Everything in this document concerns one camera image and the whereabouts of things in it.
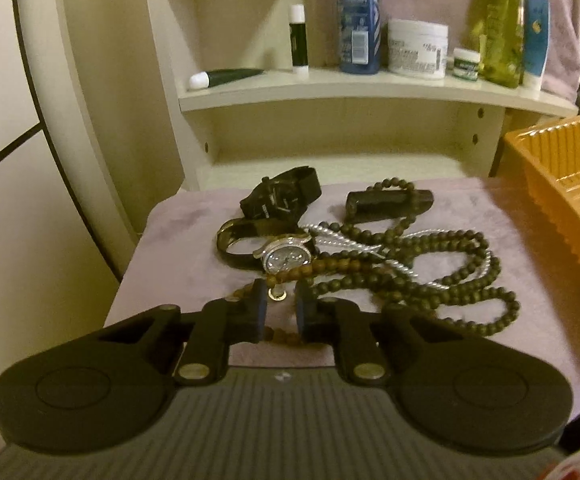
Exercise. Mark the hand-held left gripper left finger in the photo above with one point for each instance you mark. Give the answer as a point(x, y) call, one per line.
point(257, 307)

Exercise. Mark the small green white jar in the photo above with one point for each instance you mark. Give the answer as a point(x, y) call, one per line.
point(466, 66)

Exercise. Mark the blue spray bottle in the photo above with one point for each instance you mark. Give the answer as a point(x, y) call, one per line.
point(357, 15)

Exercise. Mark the blue and white tube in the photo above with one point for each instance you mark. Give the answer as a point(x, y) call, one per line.
point(535, 45)

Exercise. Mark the orange ribbed plastic tray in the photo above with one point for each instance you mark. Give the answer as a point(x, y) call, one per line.
point(560, 160)

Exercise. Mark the dark green tube white cap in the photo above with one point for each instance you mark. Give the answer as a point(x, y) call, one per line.
point(229, 76)

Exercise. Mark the green olive spray bottle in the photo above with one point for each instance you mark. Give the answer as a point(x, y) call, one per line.
point(502, 35)

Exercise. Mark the pink table cloth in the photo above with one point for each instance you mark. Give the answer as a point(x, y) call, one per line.
point(179, 240)

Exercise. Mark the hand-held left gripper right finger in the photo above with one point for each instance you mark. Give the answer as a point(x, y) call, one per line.
point(302, 312)

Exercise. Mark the black square watch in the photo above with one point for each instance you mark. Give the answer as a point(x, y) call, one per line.
point(270, 195)

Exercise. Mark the white cream jar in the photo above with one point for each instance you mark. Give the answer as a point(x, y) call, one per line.
point(417, 50)

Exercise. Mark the cream wooden shelf unit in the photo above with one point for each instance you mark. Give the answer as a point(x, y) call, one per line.
point(320, 125)

